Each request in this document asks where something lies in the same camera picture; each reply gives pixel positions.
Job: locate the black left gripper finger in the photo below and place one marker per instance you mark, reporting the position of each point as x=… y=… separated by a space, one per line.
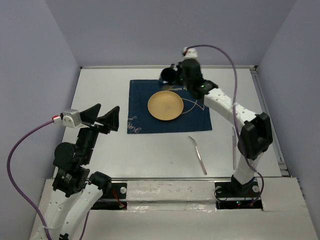
x=110 y=120
x=90 y=115

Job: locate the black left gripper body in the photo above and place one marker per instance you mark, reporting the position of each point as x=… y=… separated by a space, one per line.
x=88 y=136

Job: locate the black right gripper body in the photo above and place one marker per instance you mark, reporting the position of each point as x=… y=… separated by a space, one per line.
x=184 y=83

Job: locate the dark blue cup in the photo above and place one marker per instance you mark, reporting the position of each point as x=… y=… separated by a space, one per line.
x=167 y=77

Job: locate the tan round plate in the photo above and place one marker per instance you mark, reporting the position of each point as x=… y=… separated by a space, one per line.
x=165 y=105

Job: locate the dark blue patterned cloth napkin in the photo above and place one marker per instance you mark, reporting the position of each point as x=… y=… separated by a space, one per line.
x=195 y=117

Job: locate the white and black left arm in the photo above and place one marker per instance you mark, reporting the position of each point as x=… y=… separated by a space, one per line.
x=74 y=189

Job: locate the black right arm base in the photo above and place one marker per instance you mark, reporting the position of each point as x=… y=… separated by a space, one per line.
x=228 y=199

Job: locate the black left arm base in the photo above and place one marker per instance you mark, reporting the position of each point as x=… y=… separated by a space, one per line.
x=114 y=200

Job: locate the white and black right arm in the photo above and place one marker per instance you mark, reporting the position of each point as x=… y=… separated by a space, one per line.
x=253 y=130

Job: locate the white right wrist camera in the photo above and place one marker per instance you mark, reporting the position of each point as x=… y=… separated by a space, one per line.
x=189 y=53

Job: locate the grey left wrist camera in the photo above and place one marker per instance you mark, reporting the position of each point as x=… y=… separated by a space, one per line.
x=71 y=118

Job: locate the knife with pink handle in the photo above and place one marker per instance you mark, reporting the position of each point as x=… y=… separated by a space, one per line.
x=234 y=147

